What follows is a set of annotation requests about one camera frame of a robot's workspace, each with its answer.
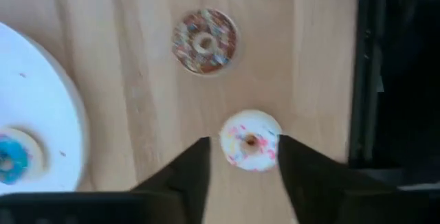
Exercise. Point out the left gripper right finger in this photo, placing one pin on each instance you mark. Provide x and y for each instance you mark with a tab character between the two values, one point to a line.
309	182

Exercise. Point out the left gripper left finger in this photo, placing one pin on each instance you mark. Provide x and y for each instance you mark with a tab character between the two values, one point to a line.
192	176

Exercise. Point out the small white sprinkle donut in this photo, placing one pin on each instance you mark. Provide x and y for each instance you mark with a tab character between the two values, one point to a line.
261	155

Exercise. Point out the small chocolate sprinkle donut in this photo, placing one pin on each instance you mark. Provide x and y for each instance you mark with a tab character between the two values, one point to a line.
220	28

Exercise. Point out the small blue donut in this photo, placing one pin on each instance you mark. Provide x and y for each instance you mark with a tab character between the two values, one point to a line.
15	169

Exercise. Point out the white round plate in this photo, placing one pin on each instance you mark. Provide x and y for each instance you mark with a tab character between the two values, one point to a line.
38	107

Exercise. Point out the black aluminium table frame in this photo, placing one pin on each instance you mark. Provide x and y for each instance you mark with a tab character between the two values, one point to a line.
366	79

